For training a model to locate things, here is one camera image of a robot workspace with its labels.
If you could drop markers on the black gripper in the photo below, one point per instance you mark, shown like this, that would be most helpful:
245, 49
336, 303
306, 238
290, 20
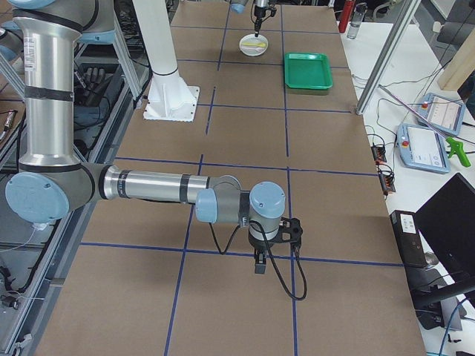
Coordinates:
260, 8
260, 245

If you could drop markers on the yellow plastic spoon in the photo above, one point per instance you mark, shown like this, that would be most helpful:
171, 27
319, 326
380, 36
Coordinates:
257, 45

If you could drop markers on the white round plate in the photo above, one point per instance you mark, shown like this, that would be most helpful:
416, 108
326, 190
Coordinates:
251, 38

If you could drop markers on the green plastic tray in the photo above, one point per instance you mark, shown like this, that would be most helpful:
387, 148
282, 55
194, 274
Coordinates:
307, 71

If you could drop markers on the red bottle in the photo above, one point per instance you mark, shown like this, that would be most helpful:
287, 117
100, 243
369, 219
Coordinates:
345, 15

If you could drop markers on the clear water bottle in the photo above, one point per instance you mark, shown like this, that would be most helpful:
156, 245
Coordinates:
359, 12

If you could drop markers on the orange black connector strip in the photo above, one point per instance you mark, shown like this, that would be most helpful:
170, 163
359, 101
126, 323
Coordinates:
385, 172

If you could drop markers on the black computer box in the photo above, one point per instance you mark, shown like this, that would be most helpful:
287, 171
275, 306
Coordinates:
408, 238

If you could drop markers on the black monitor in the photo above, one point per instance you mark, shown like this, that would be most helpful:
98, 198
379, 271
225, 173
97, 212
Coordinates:
446, 222

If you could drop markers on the teach pendant near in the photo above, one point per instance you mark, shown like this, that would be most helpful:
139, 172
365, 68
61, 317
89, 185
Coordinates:
421, 148

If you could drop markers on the teach pendant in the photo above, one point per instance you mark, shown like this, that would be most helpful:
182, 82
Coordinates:
447, 114
421, 148

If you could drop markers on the teach pendant far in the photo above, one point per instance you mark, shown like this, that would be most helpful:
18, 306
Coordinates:
447, 114

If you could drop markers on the green plastic spray nozzle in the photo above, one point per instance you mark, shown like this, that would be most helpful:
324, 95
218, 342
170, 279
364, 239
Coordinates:
457, 149

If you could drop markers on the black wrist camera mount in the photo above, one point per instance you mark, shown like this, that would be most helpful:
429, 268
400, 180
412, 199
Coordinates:
290, 231

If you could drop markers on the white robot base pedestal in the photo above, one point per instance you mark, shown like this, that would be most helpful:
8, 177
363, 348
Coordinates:
169, 97

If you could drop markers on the aluminium frame post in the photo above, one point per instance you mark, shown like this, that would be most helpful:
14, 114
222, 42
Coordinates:
394, 37

